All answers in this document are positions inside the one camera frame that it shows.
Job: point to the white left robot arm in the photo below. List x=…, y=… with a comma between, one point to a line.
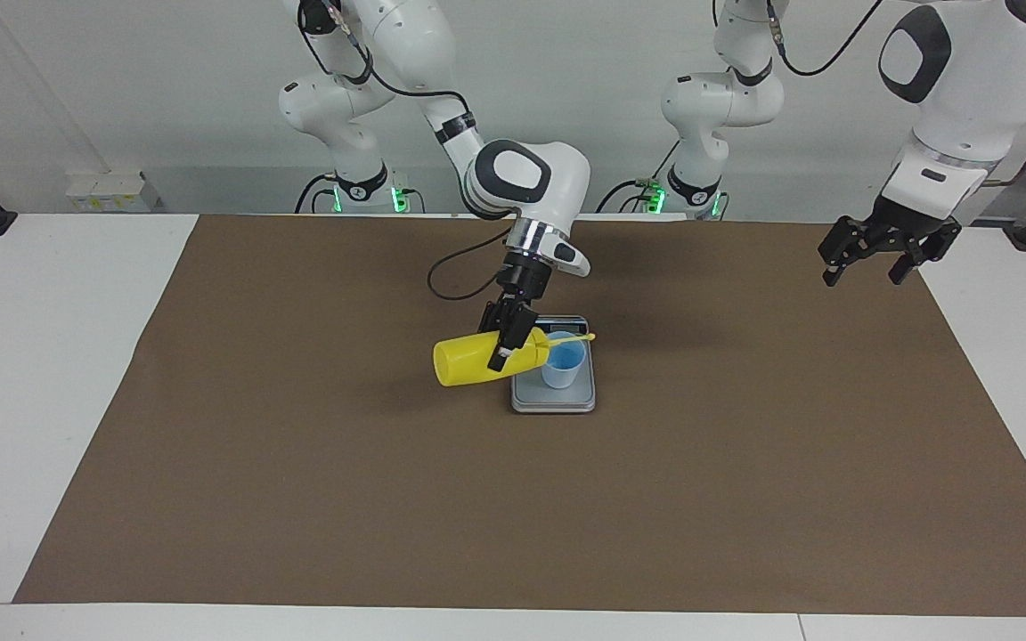
x=967, y=98

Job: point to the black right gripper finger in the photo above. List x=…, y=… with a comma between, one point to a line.
x=489, y=319
x=513, y=334

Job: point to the yellow squeeze bottle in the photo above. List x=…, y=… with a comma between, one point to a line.
x=464, y=361

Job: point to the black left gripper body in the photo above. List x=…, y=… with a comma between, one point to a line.
x=900, y=227

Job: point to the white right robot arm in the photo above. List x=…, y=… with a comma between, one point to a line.
x=549, y=178

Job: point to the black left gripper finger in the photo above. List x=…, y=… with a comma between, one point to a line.
x=927, y=247
x=847, y=242

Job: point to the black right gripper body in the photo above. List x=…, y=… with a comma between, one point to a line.
x=524, y=280

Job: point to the brown table mat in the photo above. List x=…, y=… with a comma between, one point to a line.
x=513, y=516

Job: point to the silver digital kitchen scale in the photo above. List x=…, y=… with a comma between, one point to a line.
x=531, y=396

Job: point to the light blue plastic cup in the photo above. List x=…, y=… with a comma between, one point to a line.
x=562, y=369

